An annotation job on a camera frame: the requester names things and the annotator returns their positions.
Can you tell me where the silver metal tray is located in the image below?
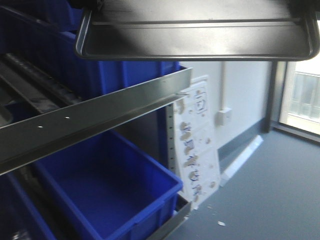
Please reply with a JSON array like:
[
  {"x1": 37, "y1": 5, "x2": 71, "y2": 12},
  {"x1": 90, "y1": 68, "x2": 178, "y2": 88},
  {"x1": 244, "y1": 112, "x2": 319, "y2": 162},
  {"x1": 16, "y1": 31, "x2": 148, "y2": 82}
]
[{"x1": 74, "y1": 0, "x2": 320, "y2": 61}]

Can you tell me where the white wall socket box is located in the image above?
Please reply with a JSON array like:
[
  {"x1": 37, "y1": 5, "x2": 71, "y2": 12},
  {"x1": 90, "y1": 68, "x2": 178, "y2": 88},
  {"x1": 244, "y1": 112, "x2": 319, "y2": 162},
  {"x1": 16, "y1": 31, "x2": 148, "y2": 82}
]
[{"x1": 217, "y1": 107, "x2": 232, "y2": 126}]

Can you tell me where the blue bin on lower shelf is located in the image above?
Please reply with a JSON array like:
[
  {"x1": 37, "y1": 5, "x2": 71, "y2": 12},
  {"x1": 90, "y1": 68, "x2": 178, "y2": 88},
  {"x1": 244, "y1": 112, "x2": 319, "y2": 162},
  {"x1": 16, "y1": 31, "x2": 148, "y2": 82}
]
[{"x1": 32, "y1": 131, "x2": 183, "y2": 240}]

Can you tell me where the white patterned board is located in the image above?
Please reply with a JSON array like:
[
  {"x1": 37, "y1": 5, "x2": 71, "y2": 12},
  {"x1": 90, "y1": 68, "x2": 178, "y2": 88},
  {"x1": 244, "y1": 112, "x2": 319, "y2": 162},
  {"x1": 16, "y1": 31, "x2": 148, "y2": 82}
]
[{"x1": 173, "y1": 76, "x2": 221, "y2": 210}]

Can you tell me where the blue bin upper shelf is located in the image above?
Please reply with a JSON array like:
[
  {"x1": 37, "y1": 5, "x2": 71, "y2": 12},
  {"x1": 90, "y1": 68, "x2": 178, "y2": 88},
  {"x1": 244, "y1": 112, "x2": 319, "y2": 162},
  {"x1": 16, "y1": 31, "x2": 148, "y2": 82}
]
[{"x1": 0, "y1": 0, "x2": 182, "y2": 100}]

